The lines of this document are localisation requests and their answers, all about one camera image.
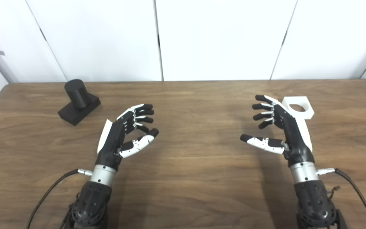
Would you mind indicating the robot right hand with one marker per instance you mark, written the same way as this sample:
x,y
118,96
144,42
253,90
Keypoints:
x,y
292,133

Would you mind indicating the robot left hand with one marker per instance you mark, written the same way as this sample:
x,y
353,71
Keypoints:
x,y
111,140

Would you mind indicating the white square piece with hole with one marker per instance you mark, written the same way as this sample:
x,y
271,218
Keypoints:
x,y
308,112

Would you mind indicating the black cylinder peg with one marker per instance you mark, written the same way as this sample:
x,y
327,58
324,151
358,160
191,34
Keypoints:
x,y
76,95

